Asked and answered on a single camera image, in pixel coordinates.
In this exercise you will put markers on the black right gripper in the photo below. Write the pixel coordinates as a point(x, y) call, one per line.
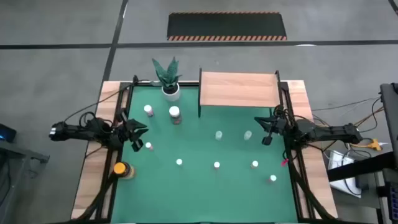
point(280, 124)

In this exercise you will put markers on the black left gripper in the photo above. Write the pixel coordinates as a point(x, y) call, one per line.
point(124, 134)

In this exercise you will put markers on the small white plastic bottle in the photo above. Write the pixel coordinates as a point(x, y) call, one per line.
point(218, 135)
point(247, 135)

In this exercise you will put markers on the red medicine bottle white cap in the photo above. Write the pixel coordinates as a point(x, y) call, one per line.
point(148, 109)

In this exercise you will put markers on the pale yellow pill bottle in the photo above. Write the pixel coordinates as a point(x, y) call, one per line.
point(254, 163)
point(179, 161)

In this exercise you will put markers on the large green gummy vitamin bottle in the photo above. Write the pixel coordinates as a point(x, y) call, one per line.
point(174, 112)

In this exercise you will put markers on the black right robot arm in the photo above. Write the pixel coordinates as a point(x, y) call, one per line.
point(335, 132)

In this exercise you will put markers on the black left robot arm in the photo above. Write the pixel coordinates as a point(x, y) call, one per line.
point(77, 130)

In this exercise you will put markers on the pink tag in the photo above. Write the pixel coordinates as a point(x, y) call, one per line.
point(284, 162)

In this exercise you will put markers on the large jar with yellow lid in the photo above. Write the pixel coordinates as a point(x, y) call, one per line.
point(120, 168)

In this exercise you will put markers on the white plant pot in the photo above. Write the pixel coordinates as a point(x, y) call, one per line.
point(171, 95)

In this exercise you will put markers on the green snake plant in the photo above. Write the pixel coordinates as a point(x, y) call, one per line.
point(168, 74)

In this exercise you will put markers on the black hazard-striped floor mat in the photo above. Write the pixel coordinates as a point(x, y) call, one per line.
point(227, 26)

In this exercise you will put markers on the yellow power splitter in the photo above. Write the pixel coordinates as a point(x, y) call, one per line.
point(374, 144)

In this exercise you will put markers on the black side desk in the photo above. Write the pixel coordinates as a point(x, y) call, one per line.
point(388, 109)

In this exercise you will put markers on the grey metal cart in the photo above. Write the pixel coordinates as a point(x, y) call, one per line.
point(15, 149)

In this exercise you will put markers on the dark device with blue light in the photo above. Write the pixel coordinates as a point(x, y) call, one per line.
point(6, 134)

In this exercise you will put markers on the wooden shelf with black frame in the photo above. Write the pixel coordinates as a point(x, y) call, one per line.
point(239, 90)

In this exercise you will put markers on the black aluminium table frame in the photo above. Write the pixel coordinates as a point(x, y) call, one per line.
point(110, 199)

